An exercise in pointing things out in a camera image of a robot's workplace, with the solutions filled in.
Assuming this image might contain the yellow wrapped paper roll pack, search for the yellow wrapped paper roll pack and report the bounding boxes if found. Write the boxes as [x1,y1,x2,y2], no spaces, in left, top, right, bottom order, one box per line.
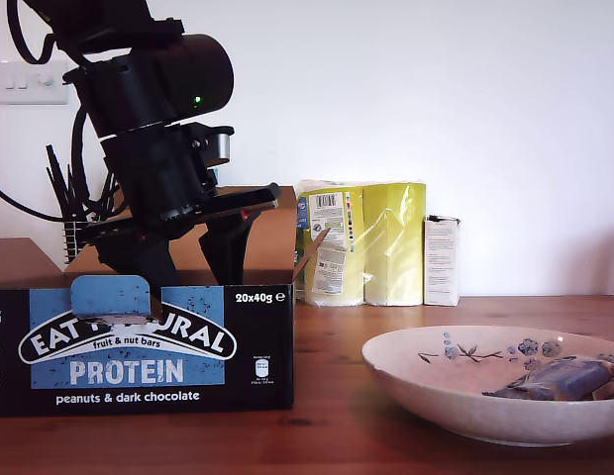
[292,178,428,308]

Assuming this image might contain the white plate blue floral print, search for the white plate blue floral print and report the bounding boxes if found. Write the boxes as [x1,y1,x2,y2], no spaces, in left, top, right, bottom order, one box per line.
[360,325,614,445]

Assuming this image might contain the blue snack bar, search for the blue snack bar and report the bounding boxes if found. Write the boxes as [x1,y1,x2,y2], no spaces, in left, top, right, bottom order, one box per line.
[480,353,614,402]

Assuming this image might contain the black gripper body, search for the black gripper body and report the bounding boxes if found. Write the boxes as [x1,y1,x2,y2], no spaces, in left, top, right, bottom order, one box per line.
[78,122,282,244]

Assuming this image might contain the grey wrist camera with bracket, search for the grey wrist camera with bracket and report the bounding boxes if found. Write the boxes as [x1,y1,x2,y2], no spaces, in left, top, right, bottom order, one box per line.
[185,123,237,168]

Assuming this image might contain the thin black stick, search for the thin black stick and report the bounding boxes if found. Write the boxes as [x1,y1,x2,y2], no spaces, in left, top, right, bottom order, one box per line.
[91,170,114,223]
[45,143,83,224]
[45,166,73,224]

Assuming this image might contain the blue black snack bar carton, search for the blue black snack bar carton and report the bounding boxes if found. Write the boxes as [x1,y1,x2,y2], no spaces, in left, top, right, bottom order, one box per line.
[0,185,333,419]

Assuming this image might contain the small white printed carton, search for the small white printed carton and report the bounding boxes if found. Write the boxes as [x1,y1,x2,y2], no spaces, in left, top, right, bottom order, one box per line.
[422,215,461,308]

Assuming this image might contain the white wall light switch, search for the white wall light switch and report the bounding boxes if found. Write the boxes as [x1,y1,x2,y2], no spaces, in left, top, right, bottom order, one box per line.
[0,59,70,106]

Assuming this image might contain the metal wire holder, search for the metal wire holder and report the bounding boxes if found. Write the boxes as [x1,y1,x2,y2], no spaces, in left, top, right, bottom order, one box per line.
[62,220,90,261]

